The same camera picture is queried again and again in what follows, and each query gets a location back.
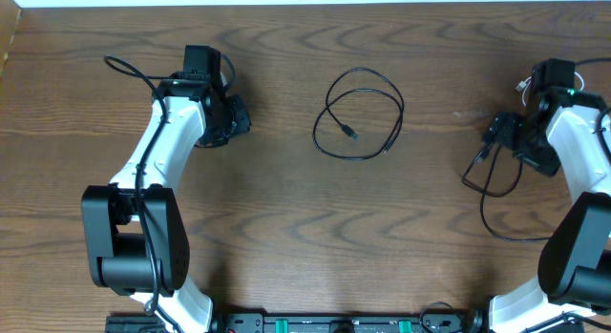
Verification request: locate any white USB cable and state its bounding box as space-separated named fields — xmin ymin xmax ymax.
xmin=515 ymin=71 xmax=586 ymax=108

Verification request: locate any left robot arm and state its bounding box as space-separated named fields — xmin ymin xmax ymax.
xmin=81 ymin=45 xmax=251 ymax=332

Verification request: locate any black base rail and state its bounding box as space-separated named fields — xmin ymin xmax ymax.
xmin=103 ymin=313 xmax=585 ymax=333

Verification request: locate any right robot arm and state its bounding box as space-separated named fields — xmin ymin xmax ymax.
xmin=478 ymin=58 xmax=610 ymax=332

